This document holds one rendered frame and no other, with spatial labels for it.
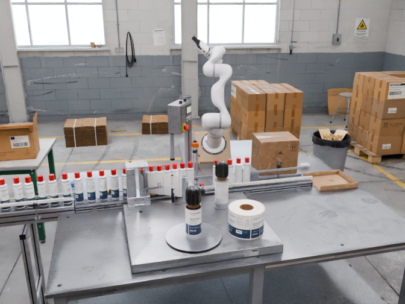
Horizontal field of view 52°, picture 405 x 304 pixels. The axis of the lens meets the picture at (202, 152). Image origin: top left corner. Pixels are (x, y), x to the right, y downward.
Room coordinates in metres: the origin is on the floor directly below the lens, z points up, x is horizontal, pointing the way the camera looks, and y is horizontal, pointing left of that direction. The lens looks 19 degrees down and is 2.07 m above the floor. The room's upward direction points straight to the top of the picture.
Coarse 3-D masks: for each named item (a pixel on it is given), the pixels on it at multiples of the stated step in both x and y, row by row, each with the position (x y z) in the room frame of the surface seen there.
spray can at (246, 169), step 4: (248, 160) 2.69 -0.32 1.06; (244, 164) 2.69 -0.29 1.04; (248, 164) 2.68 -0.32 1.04; (244, 168) 2.69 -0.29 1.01; (248, 168) 2.68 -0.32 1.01; (244, 172) 2.68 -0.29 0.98; (248, 172) 2.68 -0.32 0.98; (244, 176) 2.68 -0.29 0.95; (248, 176) 2.68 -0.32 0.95; (244, 180) 2.68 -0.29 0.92; (248, 180) 2.68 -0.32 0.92
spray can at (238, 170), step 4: (236, 160) 2.68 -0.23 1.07; (240, 160) 2.68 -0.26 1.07; (236, 164) 2.67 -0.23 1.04; (240, 164) 2.67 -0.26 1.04; (236, 168) 2.67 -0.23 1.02; (240, 168) 2.67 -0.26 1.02; (236, 172) 2.67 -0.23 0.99; (240, 172) 2.67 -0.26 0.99; (236, 176) 2.67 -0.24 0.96; (240, 176) 2.67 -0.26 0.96; (236, 180) 2.67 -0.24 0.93; (240, 180) 2.67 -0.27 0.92
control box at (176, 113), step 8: (168, 104) 2.61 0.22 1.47; (176, 104) 2.61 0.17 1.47; (184, 104) 2.64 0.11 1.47; (168, 112) 2.61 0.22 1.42; (176, 112) 2.59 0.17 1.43; (184, 112) 2.62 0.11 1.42; (168, 120) 2.61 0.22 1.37; (176, 120) 2.59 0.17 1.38; (184, 120) 2.62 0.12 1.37; (168, 128) 2.61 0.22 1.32; (176, 128) 2.59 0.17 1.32
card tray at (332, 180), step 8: (312, 176) 2.96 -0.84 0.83; (320, 176) 2.96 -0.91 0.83; (328, 176) 2.96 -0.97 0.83; (336, 176) 2.96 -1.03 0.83; (344, 176) 2.93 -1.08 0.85; (312, 184) 2.81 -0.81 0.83; (320, 184) 2.81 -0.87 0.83; (328, 184) 2.81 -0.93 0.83; (336, 184) 2.81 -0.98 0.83; (344, 184) 2.74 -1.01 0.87; (352, 184) 2.75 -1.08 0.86
